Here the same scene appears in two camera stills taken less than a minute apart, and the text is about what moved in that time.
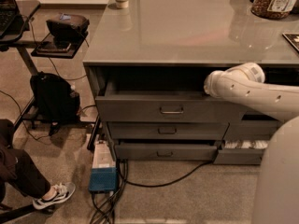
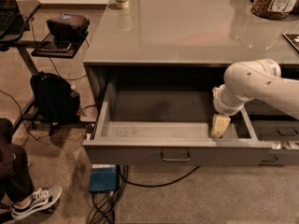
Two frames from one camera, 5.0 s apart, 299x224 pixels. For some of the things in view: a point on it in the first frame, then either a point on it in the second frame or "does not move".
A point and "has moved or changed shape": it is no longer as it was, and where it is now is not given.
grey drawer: (162, 100) has moved or changed shape
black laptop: (11, 21) does not move
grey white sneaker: (64, 190) to (39, 199)
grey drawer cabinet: (147, 65) does not move
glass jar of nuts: (275, 2) does not move
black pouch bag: (68, 28) does not move
